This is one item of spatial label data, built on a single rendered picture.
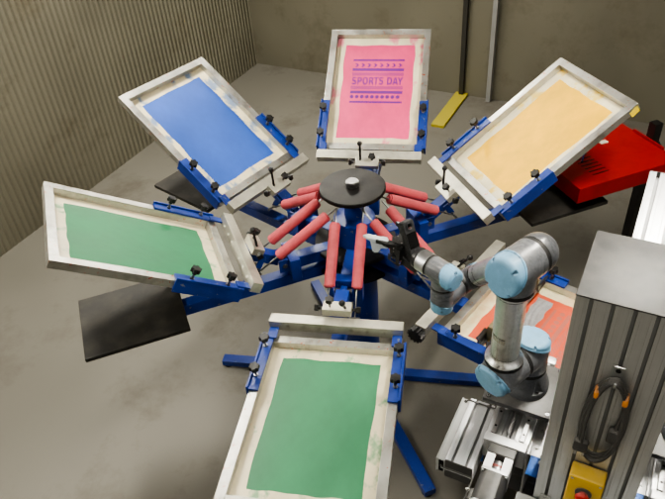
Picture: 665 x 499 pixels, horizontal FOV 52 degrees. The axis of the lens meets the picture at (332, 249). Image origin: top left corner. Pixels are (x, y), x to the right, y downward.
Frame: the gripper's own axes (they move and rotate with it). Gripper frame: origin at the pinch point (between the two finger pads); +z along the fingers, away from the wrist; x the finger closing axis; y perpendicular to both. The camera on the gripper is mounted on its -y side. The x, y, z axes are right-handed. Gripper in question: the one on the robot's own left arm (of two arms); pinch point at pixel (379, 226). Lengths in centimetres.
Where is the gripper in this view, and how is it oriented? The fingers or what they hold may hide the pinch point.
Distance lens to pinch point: 228.8
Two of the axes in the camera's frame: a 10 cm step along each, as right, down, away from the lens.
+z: -6.3, -4.5, 6.3
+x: 7.8, -3.3, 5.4
